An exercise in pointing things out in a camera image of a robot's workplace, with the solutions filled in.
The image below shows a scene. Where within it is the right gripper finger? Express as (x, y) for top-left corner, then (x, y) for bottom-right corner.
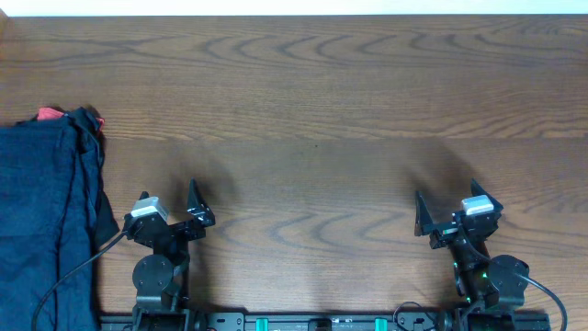
(414, 191), (435, 236)
(470, 178), (503, 212)

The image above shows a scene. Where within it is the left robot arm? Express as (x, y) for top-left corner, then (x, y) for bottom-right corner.
(123, 179), (216, 331)

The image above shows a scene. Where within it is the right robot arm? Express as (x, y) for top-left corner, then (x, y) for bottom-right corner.
(414, 180), (529, 330)

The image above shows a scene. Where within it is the navy blue clothes pile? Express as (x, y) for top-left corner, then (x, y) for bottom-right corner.
(1, 108), (119, 330)

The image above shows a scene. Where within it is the red garment in pile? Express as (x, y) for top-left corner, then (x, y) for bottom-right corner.
(36, 107), (105, 129)

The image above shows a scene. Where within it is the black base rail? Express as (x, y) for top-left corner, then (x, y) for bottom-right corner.
(98, 310), (552, 331)

